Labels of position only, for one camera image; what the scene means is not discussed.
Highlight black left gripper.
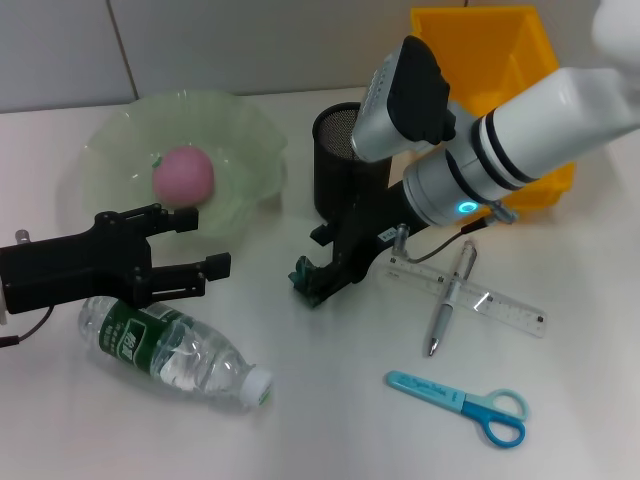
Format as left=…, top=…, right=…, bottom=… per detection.
left=0, top=204, right=233, bottom=316

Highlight clear green label water bottle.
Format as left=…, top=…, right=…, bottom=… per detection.
left=77, top=295, right=275, bottom=410

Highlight green glass fruit plate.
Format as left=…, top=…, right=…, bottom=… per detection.
left=79, top=89, right=290, bottom=247

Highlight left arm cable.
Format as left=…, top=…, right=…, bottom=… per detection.
left=0, top=228, right=56, bottom=350

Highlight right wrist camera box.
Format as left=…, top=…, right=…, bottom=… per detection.
left=349, top=35, right=459, bottom=164

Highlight clear plastic ruler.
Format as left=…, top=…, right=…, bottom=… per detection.
left=382, top=254, right=548, bottom=340

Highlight silver pen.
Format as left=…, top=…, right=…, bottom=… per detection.
left=427, top=239, right=479, bottom=357

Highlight green plastic wrapper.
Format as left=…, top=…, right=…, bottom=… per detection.
left=287, top=254, right=321, bottom=309

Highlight black mesh pen holder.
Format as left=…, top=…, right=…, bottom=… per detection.
left=311, top=101, right=396, bottom=225

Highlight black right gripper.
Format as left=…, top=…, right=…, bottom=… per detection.
left=305, top=179, right=430, bottom=308

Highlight pink peach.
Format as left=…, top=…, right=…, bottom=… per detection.
left=152, top=145, right=216, bottom=207

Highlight yellow plastic bin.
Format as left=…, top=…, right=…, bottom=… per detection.
left=410, top=5, right=576, bottom=212

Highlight blue scissors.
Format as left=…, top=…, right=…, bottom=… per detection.
left=386, top=369, right=532, bottom=449

